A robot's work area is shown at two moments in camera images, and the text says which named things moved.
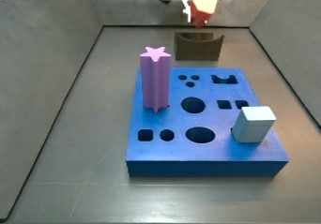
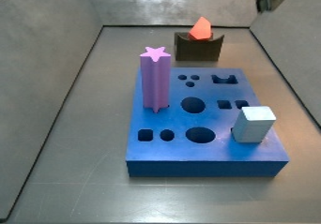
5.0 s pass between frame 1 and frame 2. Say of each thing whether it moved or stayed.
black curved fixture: stayed
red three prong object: moved
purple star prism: stayed
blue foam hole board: stayed
